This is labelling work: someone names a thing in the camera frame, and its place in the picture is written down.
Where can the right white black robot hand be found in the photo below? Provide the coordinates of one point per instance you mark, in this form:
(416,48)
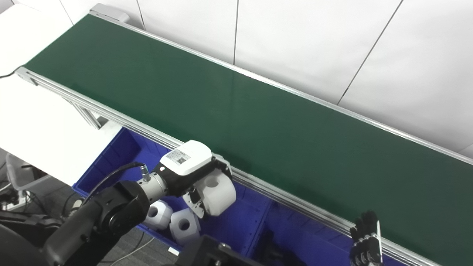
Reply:
(366,240)

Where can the white faceted part with hole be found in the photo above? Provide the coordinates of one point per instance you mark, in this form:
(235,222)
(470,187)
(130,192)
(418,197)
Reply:
(184,225)
(160,214)

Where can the blue bin with white parts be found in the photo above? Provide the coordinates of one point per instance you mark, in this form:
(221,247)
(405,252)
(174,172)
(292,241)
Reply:
(244,218)

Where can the white cylindrical plastic part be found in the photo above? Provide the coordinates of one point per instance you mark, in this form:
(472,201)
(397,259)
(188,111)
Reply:
(218,194)

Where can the black plastic part with hole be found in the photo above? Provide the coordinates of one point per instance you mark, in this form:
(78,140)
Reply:
(284,255)

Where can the green conveyor belt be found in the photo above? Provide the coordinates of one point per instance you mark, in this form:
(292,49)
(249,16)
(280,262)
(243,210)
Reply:
(258,122)

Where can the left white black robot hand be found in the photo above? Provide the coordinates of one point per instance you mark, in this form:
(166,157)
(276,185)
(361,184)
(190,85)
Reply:
(184,157)

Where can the blue bin with black parts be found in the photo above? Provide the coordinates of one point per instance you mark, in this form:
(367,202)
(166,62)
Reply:
(317,236)

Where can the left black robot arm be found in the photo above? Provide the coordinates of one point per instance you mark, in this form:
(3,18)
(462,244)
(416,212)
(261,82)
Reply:
(111,214)

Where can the grey conveyor end housing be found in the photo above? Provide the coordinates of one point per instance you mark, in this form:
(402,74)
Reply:
(111,12)

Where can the black robot torso block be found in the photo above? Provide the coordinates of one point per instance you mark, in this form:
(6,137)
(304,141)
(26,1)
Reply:
(210,255)

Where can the aluminium conveyor support leg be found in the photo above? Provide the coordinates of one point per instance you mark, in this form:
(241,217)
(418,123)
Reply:
(87,116)

